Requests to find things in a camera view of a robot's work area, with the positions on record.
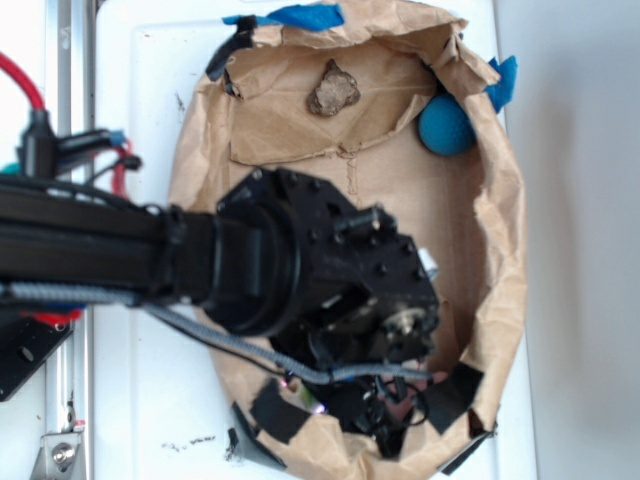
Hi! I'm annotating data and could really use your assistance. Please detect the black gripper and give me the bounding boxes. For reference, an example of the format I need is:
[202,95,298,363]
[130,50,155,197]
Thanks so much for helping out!
[270,169,439,384]

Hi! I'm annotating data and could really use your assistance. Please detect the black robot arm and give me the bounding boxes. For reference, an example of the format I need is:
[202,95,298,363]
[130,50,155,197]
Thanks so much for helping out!
[1,168,439,385]

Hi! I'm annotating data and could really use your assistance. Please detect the blue ball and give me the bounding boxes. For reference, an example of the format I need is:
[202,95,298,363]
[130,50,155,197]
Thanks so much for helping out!
[418,94,475,156]

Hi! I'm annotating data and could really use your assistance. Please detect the brown paper bag container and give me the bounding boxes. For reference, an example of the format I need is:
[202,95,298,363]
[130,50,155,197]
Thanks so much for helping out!
[169,1,527,479]

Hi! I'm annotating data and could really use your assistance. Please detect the brown rock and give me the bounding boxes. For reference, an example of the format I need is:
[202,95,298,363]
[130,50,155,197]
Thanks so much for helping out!
[307,59,361,117]

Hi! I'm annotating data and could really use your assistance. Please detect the white tray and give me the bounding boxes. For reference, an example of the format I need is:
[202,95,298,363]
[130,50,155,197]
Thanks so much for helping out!
[91,0,539,480]

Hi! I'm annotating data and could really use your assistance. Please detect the grey braided cable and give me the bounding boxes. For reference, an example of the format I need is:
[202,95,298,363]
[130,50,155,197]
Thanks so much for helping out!
[0,282,434,385]

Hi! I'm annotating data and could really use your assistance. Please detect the red cable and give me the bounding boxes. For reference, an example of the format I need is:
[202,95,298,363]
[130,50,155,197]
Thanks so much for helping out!
[0,50,136,201]

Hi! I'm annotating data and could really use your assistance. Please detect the aluminium rail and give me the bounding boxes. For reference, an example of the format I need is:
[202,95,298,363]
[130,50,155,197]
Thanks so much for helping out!
[45,0,97,434]

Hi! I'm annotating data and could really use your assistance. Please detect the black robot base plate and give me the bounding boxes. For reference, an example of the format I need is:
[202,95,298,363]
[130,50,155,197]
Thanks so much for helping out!
[0,310,73,402]

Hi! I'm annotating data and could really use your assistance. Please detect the metal corner bracket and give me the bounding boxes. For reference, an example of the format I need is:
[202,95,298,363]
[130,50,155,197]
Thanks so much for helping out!
[29,432,85,480]

